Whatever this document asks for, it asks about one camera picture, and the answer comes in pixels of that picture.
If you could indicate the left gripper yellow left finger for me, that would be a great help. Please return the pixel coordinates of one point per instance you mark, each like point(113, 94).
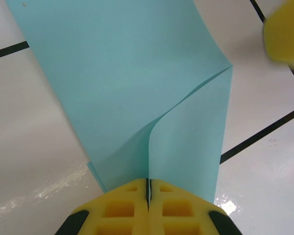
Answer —
point(117, 210)

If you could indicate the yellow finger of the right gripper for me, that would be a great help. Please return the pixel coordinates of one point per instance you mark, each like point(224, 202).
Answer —
point(286, 31)

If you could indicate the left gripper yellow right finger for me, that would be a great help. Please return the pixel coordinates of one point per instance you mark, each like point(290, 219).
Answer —
point(186, 210)

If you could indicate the light blue paper sheet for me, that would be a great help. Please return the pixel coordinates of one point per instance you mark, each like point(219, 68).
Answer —
point(137, 85)

